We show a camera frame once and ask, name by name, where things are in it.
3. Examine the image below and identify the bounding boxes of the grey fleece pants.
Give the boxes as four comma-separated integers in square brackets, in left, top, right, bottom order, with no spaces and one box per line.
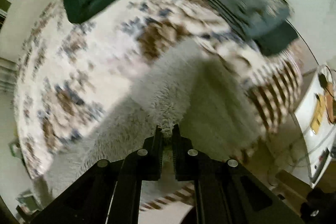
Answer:
[32,39,262,207]

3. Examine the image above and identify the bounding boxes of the white side table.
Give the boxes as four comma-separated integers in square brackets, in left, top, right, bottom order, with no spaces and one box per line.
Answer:
[293,64,335,188]

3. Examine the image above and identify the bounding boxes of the floral bed blanket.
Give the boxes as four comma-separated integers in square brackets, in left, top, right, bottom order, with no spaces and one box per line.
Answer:
[14,0,302,184]

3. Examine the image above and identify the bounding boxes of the dark folded clothes stack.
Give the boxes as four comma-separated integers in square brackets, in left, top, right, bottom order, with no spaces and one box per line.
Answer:
[205,0,298,56]

